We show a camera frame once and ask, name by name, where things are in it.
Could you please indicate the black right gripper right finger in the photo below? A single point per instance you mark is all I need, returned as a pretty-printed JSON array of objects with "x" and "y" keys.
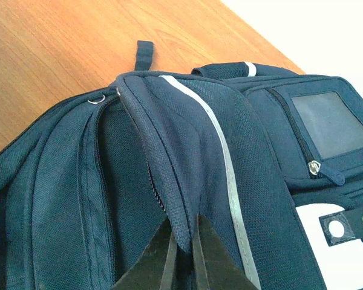
[{"x": 213, "y": 266}]

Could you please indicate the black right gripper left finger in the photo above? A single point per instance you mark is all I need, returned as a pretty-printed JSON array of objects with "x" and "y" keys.
[{"x": 156, "y": 267}]

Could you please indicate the navy blue backpack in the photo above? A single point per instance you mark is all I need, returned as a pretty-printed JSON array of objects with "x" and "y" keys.
[{"x": 86, "y": 186}]

